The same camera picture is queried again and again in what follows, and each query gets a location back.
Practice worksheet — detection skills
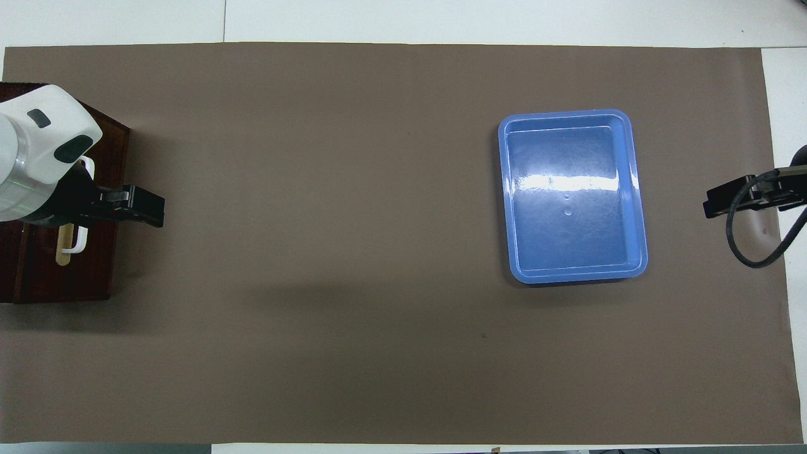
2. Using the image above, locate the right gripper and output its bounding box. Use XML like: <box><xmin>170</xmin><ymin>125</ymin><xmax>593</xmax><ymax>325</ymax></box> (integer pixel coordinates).
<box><xmin>773</xmin><ymin>144</ymin><xmax>807</xmax><ymax>212</ymax></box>

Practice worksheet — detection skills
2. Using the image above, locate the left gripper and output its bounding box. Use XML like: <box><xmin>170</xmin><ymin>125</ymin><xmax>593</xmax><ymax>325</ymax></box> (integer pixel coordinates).
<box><xmin>23</xmin><ymin>163</ymin><xmax>107</xmax><ymax>228</ymax></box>

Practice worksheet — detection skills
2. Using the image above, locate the dark brown wooden drawer box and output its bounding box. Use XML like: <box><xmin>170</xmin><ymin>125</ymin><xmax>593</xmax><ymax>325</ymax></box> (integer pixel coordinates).
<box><xmin>0</xmin><ymin>82</ymin><xmax>132</xmax><ymax>305</ymax></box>

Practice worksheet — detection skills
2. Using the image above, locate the blue plastic tray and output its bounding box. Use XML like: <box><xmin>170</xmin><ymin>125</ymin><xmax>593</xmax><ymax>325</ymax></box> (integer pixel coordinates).
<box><xmin>497</xmin><ymin>108</ymin><xmax>649</xmax><ymax>285</ymax></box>

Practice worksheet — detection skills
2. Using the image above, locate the white drawer handle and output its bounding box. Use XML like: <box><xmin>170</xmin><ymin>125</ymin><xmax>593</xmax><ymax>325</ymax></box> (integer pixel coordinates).
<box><xmin>61</xmin><ymin>157</ymin><xmax>96</xmax><ymax>255</ymax></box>

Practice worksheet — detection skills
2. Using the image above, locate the black cable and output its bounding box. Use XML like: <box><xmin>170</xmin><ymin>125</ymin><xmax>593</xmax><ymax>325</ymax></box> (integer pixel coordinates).
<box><xmin>726</xmin><ymin>165</ymin><xmax>807</xmax><ymax>269</ymax></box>

